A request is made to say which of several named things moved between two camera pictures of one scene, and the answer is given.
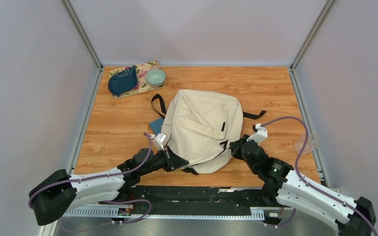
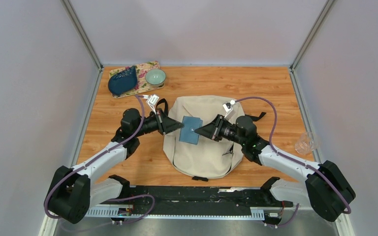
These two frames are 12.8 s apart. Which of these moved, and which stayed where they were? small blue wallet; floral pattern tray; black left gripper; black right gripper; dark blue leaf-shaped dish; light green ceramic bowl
Moved: small blue wallet; black left gripper; black right gripper
Stayed: light green ceramic bowl; dark blue leaf-shaped dish; floral pattern tray
